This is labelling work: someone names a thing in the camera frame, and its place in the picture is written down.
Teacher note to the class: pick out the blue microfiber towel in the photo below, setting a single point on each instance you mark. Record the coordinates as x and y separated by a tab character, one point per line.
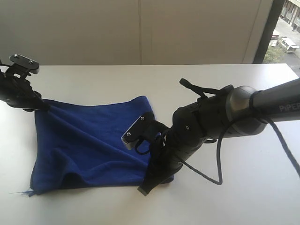
80	146

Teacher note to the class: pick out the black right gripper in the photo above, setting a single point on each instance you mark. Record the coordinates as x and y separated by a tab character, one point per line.
168	154

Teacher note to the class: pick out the white van outside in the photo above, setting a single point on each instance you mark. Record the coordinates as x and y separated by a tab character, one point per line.
288	45

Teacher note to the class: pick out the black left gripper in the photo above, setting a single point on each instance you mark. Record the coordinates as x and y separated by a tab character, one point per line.
17	92

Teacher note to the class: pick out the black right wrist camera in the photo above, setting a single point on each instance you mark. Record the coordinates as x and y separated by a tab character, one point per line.
145	128

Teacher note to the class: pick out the dark window frame post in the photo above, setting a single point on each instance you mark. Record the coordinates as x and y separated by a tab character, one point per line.
269	27

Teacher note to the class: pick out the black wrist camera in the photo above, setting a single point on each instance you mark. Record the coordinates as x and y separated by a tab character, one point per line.
24	64
145	128

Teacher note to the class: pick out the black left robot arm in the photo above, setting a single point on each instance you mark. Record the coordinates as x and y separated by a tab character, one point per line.
16	91

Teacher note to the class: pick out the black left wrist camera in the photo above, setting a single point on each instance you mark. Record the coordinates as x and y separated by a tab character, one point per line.
24	64

